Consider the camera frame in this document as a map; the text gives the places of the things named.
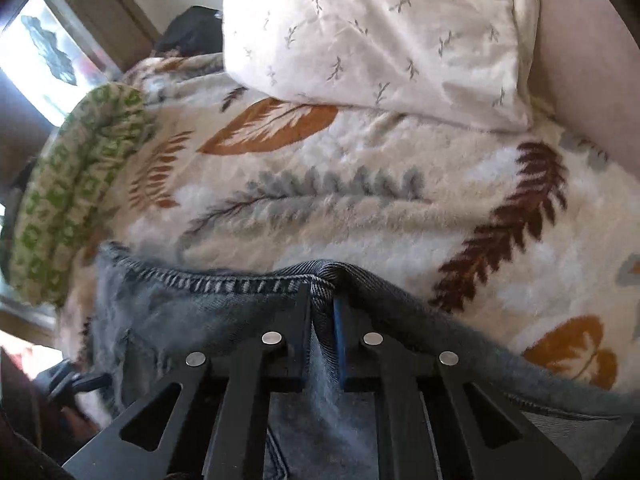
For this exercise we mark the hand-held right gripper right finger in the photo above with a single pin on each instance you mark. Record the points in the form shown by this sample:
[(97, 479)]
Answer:
[(340, 345)]

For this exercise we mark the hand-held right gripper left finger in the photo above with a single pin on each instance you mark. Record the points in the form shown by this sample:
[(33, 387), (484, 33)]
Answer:
[(299, 345)]

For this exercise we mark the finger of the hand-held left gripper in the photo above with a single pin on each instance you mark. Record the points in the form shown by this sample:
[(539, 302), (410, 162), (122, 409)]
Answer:
[(70, 382)]

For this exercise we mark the grey denim pants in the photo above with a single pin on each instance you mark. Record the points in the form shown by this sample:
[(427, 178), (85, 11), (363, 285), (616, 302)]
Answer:
[(150, 320)]

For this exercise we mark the leaf print fleece blanket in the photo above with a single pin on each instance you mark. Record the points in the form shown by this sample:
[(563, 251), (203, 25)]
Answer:
[(350, 210)]

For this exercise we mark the green patterned folded quilt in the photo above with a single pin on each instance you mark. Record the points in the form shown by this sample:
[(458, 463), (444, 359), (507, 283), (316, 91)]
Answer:
[(75, 185)]

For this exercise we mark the white sprig print pillow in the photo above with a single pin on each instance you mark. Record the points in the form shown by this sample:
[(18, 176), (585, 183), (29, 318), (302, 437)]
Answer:
[(380, 35)]

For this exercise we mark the black cloth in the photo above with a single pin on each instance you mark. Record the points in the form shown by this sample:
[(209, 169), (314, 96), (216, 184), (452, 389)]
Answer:
[(192, 30)]

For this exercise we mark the wooden door with stained glass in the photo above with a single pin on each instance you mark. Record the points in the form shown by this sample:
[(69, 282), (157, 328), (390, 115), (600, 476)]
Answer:
[(115, 15)]

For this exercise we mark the pink padded headboard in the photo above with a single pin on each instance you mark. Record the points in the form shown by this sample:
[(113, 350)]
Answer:
[(590, 60)]

